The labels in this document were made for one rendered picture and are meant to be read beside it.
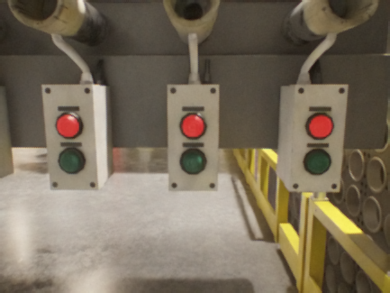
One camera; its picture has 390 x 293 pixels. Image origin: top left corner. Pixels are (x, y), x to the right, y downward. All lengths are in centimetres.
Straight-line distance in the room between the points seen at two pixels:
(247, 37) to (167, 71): 15
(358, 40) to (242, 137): 25
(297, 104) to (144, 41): 27
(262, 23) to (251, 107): 14
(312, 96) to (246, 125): 13
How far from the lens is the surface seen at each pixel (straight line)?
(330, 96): 48
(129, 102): 55
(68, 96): 48
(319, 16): 43
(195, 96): 45
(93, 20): 51
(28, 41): 64
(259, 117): 55
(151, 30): 58
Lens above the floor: 76
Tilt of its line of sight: 10 degrees down
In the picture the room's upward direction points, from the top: straight up
